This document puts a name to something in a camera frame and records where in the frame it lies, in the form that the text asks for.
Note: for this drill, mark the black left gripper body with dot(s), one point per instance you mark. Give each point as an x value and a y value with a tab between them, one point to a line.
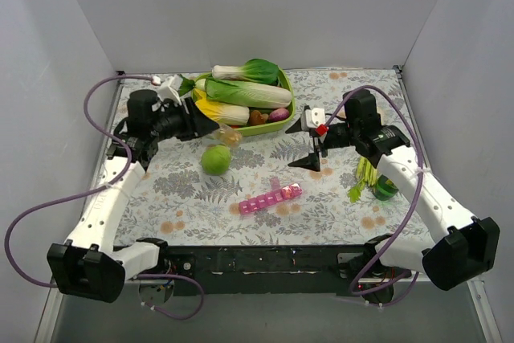
189	119

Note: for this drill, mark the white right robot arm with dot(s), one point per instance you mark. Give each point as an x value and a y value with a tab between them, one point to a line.
438	237

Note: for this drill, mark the round green cabbage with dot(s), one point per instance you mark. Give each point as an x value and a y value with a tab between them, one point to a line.
216	160

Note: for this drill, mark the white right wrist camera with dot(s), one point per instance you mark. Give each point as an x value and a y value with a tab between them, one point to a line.
312	118

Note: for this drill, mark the purple red onion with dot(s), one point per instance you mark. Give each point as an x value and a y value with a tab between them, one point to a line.
278	115

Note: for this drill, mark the pink weekly pill organizer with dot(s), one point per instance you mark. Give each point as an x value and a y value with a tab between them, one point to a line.
277	195

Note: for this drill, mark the green napa cabbage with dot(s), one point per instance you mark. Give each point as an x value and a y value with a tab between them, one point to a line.
247	94

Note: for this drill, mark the floral patterned tablecloth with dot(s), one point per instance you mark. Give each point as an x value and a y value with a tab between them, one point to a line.
177	202

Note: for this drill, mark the brown shiitake mushroom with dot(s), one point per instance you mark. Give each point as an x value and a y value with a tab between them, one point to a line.
257	118

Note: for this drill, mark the white radish with leaves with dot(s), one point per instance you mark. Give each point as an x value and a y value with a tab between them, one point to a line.
187	85

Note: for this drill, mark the lime green plastic basket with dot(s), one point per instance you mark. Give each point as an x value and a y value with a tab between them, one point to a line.
246	130

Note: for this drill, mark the green bok choy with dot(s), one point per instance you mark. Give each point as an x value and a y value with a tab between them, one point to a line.
258	71

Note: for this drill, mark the celery stalk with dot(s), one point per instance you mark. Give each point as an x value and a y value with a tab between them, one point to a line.
366	176

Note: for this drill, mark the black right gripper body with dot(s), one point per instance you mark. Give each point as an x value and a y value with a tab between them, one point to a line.
317	142

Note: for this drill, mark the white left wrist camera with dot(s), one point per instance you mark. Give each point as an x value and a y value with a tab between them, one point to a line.
168	90

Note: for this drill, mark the green glass bottle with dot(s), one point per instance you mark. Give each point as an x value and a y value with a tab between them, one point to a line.
384	189

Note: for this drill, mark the yellow napa cabbage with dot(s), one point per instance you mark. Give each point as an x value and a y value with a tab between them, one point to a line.
227	114

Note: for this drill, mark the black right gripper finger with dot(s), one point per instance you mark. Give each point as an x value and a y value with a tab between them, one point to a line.
301	125
310	162

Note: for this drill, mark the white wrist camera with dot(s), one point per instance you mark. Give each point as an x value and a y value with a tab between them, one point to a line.
168	90
312	118

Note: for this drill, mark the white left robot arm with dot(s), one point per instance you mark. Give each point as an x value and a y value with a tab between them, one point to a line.
88	264

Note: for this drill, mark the clear pill bottle yellow capsules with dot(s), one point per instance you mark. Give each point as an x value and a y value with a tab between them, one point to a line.
227	135

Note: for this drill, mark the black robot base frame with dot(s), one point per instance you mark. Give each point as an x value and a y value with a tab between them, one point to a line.
290	269

